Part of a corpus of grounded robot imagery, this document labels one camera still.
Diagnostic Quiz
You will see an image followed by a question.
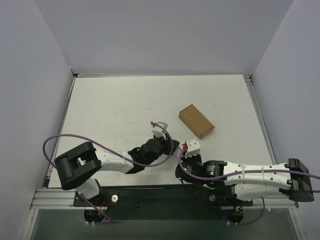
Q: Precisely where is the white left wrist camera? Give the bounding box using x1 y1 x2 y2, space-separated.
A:
151 121 168 139

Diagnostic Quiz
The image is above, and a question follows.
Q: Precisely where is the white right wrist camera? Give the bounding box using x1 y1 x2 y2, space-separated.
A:
182 138 201 158

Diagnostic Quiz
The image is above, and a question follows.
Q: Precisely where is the aluminium table frame rail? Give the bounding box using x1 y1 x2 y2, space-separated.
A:
29 73 300 211

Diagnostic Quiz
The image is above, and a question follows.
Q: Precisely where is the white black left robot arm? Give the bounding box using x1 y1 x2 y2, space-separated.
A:
54 136 180 206

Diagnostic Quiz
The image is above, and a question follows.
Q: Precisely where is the brown folded cardboard box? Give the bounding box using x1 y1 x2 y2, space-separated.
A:
178 104 215 140

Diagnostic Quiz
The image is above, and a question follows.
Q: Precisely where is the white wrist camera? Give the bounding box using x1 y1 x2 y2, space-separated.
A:
151 121 168 139
182 138 201 158

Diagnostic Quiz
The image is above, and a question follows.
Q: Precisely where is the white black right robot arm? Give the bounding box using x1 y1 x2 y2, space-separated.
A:
175 154 315 204

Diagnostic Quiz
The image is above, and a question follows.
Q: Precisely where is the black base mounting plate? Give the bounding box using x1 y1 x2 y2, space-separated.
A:
72 184 253 222

